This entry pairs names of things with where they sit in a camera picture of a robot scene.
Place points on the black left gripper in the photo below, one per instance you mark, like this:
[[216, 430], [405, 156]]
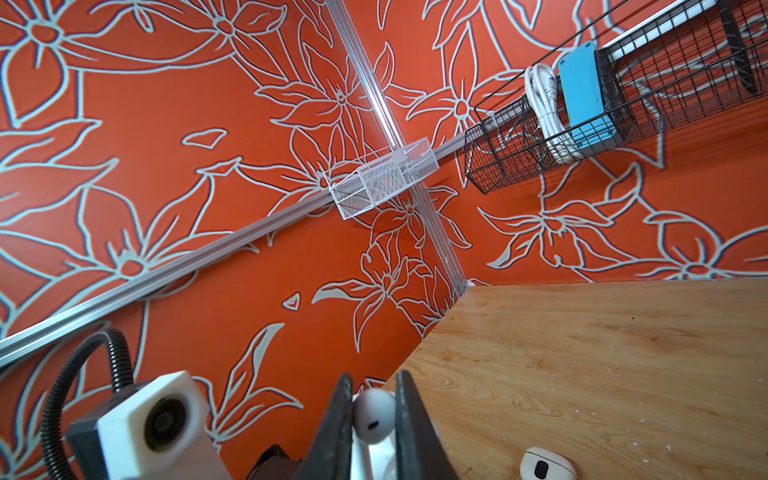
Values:
[[273, 464]]

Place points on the white round disc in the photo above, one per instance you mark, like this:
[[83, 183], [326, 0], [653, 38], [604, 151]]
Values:
[[374, 461]]

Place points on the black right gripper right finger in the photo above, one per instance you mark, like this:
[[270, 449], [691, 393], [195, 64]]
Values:
[[419, 452]]

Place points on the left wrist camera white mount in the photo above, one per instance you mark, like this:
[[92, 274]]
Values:
[[148, 430]]

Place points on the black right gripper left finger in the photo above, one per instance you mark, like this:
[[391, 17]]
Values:
[[330, 455]]

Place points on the blue flat box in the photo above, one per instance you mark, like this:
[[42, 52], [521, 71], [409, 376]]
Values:
[[590, 127]]

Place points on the white earbud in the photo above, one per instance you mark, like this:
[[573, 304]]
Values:
[[374, 415]]

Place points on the clear plastic wall bin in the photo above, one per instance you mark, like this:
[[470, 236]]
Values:
[[383, 178]]

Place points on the black wire wall basket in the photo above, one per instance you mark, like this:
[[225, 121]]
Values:
[[689, 61]]

